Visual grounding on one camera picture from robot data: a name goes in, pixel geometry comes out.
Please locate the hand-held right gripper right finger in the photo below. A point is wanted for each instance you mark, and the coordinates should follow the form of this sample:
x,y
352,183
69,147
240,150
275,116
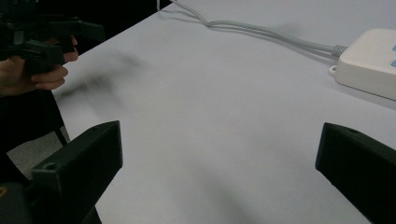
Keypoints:
x,y
361,161

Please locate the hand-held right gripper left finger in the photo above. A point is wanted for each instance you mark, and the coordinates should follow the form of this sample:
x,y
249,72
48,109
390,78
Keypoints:
x,y
81,165

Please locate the white power strip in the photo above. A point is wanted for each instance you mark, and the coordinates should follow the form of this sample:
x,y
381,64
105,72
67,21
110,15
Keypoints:
x,y
370,62

